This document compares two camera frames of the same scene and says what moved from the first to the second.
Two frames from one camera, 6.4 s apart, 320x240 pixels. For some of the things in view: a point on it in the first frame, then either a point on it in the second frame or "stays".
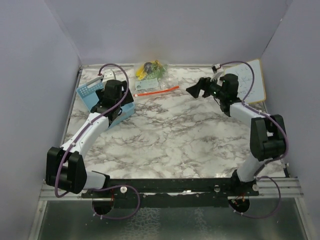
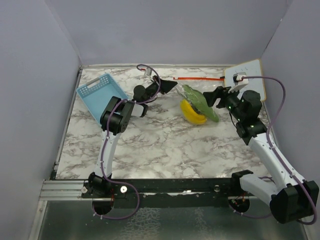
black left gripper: (101, 93) → (166, 85)
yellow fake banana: (141, 73) → (190, 114)
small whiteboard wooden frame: (258, 91) stays
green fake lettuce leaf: (157, 72) → (198, 100)
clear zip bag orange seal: (154, 77) → (191, 102)
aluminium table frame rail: (48, 193) stays
